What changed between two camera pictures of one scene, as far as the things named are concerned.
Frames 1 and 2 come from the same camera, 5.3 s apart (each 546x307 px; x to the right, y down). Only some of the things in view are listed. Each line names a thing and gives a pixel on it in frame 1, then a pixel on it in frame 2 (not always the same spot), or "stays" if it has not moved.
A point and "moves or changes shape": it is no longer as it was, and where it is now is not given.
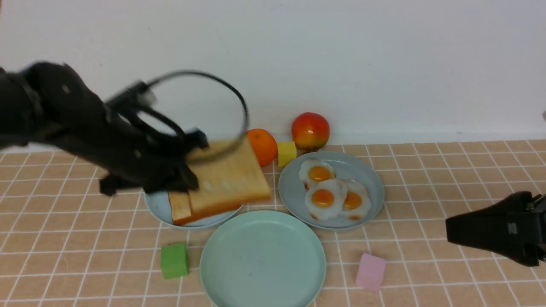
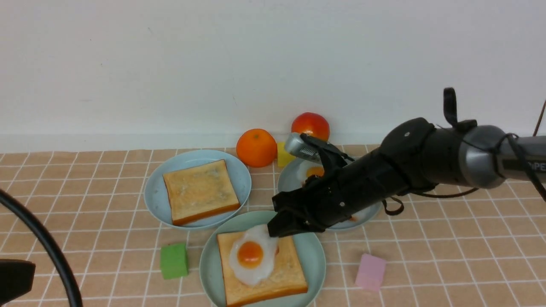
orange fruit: x=264 y=144 stays
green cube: x=174 y=260 stays
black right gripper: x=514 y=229 → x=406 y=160
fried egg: x=324 y=199 moves or changes shape
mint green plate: x=262 y=259 stays
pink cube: x=370 y=273 stays
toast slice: x=229 y=174 → x=286 y=278
